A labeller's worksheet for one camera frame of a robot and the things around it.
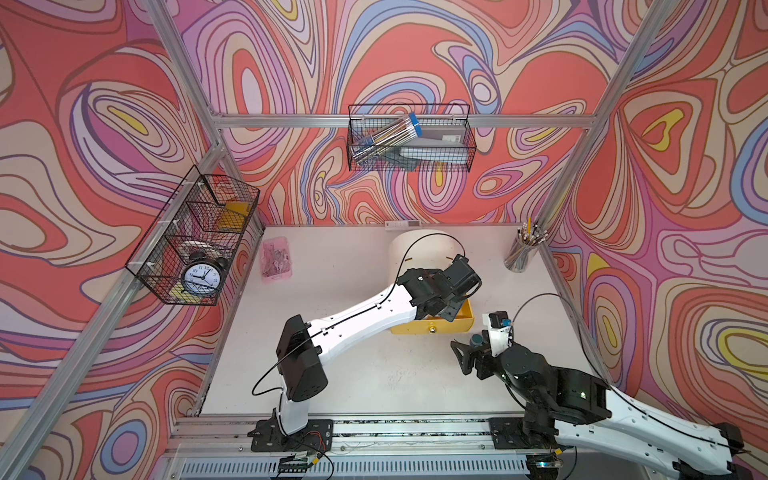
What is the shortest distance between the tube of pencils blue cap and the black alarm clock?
450 millimetres

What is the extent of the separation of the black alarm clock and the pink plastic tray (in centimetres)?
35

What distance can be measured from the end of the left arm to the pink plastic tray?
68cm

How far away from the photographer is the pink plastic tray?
1066 mm

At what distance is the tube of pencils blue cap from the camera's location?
80cm

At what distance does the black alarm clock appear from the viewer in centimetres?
66

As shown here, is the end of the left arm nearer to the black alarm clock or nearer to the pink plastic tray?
the black alarm clock

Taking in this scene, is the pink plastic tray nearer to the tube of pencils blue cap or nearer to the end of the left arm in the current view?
the tube of pencils blue cap

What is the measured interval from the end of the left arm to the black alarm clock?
1.66 ft

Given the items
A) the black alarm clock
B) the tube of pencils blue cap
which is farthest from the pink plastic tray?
the tube of pencils blue cap
